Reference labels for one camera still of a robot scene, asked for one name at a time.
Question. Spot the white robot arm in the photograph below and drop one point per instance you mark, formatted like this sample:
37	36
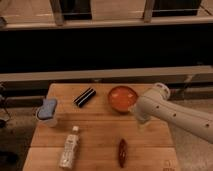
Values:
155	102

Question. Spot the grey metal rail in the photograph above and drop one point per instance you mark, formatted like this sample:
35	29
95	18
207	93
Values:
163	74

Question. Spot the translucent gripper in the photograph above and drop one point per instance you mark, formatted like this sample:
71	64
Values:
143	126

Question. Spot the black striped rectangular block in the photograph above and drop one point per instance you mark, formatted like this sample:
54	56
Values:
82	99

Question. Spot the white plastic bottle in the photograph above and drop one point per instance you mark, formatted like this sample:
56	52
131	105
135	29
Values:
70	148

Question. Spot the orange ceramic bowl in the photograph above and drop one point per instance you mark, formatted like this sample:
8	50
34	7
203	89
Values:
120	98

